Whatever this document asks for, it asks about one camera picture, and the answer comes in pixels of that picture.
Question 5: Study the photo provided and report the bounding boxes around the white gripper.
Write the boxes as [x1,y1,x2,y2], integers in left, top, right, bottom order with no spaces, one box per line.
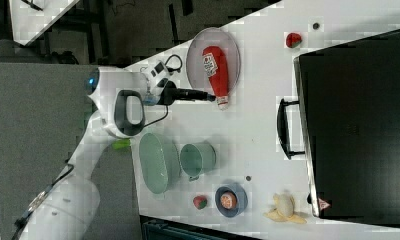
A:
[147,78,216,106]

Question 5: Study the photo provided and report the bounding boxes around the red ketchup bottle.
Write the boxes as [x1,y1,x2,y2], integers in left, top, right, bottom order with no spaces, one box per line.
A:
[202,46,229,110]

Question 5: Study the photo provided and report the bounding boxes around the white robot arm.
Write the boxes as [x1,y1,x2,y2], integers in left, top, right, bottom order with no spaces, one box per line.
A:
[12,66,216,240]

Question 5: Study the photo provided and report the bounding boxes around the grey round plate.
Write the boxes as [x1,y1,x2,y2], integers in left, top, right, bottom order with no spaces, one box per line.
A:
[185,27,241,94]

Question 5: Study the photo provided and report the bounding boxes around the green metal cup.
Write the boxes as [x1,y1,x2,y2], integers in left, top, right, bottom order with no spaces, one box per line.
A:
[180,142,216,181]

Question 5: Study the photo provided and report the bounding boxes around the green oval colander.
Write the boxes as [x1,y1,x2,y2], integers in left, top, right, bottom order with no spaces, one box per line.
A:
[139,133,181,194]

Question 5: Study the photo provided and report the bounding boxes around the red strawberry toy near bowl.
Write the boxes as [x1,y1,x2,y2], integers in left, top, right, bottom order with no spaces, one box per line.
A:
[193,195,208,210]

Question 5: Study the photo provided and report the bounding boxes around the orange toy in bowl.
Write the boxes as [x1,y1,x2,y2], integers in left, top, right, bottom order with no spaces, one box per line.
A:
[220,192,237,209]

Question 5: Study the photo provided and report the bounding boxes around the blue bowl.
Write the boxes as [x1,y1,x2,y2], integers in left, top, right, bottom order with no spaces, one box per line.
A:
[215,183,248,218]

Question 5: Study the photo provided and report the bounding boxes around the red strawberry toy near oven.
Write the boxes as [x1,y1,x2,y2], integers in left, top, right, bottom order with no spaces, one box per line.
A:
[285,33,302,48]

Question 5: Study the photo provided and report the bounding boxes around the peeled banana toy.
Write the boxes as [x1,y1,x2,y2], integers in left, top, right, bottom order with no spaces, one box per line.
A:
[263,193,307,224]

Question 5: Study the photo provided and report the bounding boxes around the black toaster oven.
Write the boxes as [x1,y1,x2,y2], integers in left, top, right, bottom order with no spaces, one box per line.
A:
[293,29,400,228]

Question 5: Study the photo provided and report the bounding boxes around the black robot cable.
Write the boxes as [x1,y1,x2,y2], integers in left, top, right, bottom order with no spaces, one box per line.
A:
[142,103,170,128]

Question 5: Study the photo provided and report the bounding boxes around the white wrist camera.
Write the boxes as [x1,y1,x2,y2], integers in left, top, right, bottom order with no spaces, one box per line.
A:
[143,61,170,88]

